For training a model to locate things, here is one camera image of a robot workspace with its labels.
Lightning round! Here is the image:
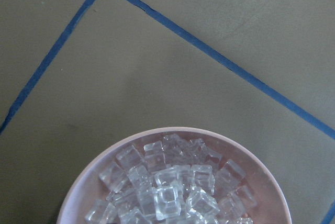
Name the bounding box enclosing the pink plastic bowl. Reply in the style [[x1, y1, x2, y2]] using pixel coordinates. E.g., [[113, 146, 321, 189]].
[[57, 127, 292, 223]]

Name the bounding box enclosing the pile of clear ice cubes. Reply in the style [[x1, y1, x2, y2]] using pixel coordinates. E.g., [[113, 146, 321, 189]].
[[84, 133, 257, 223]]

